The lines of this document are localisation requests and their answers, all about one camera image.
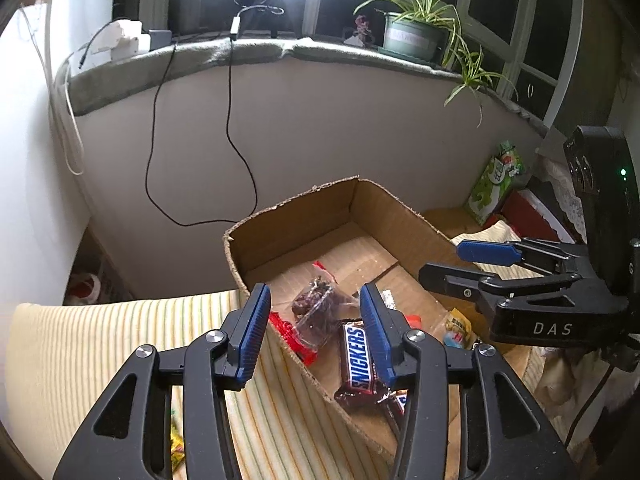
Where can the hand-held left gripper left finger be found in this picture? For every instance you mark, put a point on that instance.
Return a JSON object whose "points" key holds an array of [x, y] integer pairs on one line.
{"points": [[252, 330]]}

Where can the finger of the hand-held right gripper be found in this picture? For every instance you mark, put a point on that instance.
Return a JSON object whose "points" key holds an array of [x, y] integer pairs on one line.
{"points": [[450, 280], [482, 251]]}

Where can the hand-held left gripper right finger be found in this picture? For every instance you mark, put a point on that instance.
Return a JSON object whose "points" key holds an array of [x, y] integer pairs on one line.
{"points": [[375, 335]]}

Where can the brown chocolate bar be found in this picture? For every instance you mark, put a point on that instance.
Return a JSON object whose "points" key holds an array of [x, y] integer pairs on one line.
{"points": [[397, 406], [357, 360]]}

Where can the small silver red packet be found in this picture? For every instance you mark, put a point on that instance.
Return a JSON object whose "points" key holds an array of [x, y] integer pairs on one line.
{"points": [[389, 301]]}

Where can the yellow blue candy packet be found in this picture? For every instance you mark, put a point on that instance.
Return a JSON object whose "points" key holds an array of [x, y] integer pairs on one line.
{"points": [[457, 330]]}

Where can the brown cardboard box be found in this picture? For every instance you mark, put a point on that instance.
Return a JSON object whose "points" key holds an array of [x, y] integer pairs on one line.
{"points": [[300, 230]]}

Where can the white lace cloth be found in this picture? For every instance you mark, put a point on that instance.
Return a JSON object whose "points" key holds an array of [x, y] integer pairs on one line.
{"points": [[565, 195]]}

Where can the red box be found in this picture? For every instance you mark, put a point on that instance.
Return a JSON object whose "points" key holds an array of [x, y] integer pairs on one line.
{"points": [[525, 210]]}

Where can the green snack bag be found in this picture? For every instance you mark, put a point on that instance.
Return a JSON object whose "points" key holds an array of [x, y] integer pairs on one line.
{"points": [[492, 185]]}

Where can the green yellow candy wrapper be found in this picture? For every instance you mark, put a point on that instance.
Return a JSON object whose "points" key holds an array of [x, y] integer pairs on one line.
{"points": [[176, 450]]}

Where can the striped yellow tablecloth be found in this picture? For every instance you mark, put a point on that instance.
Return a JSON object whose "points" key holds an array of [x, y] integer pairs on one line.
{"points": [[100, 330]]}

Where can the white crumpled cloth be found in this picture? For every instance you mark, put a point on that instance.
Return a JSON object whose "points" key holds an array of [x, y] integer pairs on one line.
{"points": [[565, 385]]}

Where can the red white plastic bag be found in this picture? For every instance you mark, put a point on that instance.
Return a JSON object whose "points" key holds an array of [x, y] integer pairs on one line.
{"points": [[82, 287]]}

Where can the potted spider plant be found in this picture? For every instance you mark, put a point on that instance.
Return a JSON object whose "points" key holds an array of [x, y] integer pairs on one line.
{"points": [[412, 37]]}

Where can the small figurine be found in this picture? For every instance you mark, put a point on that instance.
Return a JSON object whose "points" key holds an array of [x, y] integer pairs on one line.
{"points": [[361, 30]]}

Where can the white cabinet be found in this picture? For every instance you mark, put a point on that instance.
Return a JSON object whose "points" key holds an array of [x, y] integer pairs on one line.
{"points": [[30, 185]]}

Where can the white power adapter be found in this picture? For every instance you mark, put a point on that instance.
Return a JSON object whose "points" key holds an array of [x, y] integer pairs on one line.
{"points": [[125, 40]]}

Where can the white window frame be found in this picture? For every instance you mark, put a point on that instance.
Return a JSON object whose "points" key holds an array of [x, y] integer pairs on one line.
{"points": [[570, 60]]}

